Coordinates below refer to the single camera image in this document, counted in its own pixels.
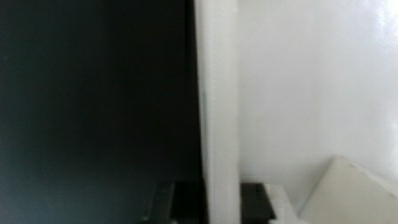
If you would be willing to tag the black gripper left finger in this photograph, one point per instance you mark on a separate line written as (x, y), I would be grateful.
(178, 204)

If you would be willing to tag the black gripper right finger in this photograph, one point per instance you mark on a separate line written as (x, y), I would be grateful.
(256, 206)

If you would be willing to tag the white square table top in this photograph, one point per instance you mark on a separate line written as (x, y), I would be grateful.
(298, 107)

